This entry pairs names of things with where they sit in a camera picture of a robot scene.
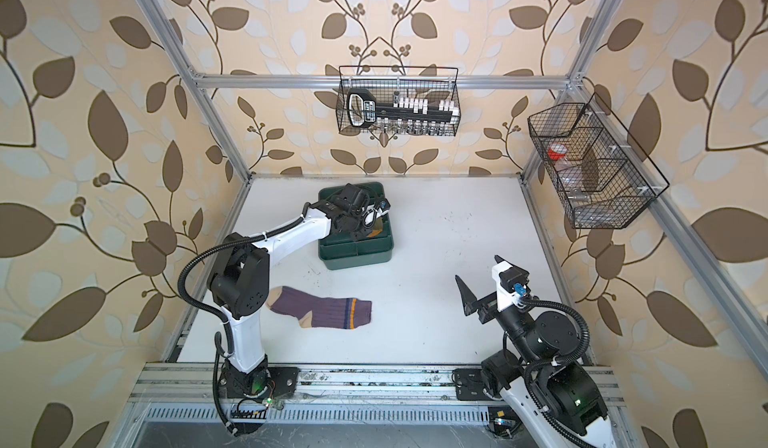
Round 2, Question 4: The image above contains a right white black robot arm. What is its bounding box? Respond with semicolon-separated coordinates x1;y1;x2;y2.
455;276;617;447

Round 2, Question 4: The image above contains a black wire basket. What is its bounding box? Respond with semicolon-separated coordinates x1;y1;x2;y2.
527;94;670;229
335;64;462;137

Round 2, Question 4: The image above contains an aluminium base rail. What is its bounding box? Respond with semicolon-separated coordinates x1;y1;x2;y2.
128;362;625;407

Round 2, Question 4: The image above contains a right black wire basket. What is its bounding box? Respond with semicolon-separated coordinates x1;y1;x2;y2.
527;94;670;229

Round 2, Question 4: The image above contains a green striped sock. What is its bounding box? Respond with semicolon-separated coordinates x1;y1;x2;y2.
366;218;384;238

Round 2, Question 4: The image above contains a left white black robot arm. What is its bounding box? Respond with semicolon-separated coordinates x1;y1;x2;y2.
177;182;393;437

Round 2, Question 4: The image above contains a green plastic divided tray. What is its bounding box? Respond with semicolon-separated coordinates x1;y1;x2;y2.
317;215;394;270

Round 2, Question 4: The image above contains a black socket set holder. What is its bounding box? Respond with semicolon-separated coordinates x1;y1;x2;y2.
341;88;461;131

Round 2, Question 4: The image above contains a red capped clear container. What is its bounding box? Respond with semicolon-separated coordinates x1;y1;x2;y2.
546;143;568;164

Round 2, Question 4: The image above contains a back black wire basket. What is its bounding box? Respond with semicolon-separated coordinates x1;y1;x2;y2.
335;64;462;137

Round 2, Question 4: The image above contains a purple striped sock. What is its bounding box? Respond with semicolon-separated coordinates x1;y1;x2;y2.
266;286;372;330

